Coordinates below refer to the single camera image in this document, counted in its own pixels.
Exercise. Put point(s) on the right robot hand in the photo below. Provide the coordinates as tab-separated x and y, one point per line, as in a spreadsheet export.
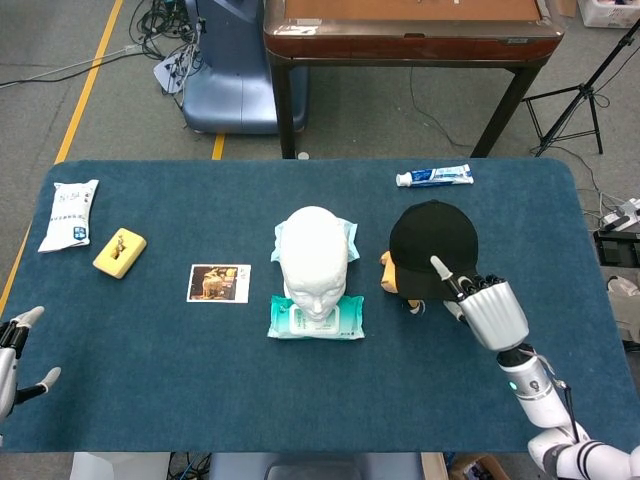
492	315

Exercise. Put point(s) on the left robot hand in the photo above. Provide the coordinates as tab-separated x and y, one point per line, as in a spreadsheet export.
7	370

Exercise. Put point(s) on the black baseball cap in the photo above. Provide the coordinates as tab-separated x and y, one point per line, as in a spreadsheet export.
430	235

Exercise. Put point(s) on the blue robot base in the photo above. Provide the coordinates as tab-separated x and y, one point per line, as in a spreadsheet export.
230	85

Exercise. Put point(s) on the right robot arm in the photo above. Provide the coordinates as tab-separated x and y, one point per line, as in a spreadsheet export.
535	395

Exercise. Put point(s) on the yellow plush toy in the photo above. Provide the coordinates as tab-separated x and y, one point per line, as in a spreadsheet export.
387	272

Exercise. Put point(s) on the grey bag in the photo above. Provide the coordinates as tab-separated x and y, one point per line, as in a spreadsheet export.
625	310

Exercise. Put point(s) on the black pedal box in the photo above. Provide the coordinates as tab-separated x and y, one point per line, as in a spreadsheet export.
617	247

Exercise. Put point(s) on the green wet wipes pack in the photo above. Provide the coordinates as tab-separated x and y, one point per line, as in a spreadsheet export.
350	320

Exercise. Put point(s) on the white blue toothpaste tube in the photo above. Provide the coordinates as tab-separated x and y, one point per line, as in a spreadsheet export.
435	175

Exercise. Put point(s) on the small cardboard box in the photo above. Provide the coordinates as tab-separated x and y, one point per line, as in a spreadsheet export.
475	467

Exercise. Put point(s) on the light blue face mask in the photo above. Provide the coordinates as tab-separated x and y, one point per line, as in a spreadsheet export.
353	240

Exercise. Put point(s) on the white power strip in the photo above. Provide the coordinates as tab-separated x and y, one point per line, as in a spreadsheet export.
622	215

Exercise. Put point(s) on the small brass item on sponge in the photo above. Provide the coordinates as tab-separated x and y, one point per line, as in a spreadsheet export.
119	246

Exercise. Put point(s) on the white printed pouch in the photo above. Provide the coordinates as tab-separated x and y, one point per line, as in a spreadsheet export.
70	215

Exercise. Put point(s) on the yellow sponge block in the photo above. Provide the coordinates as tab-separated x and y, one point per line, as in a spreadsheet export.
131	255

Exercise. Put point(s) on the white mannequin head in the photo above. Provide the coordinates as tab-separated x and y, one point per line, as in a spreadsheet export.
312	260

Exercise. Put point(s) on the white bordered photo card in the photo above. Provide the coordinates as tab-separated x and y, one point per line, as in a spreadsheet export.
217	283

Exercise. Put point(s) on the grey robot body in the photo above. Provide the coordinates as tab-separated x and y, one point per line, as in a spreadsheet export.
315	467

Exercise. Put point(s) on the black tripod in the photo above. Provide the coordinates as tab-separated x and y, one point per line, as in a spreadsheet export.
582	92

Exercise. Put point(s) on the brown mahjong table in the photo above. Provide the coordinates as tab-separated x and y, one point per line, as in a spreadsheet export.
410	45

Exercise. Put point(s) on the white plastic basket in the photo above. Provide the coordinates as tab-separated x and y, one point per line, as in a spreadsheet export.
610	12

